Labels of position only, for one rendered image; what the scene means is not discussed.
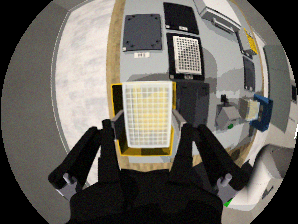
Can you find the yellow bin with label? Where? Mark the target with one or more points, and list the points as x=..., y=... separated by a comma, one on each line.
x=117, y=105

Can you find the dark blue open bin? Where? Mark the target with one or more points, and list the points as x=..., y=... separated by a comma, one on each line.
x=264, y=116

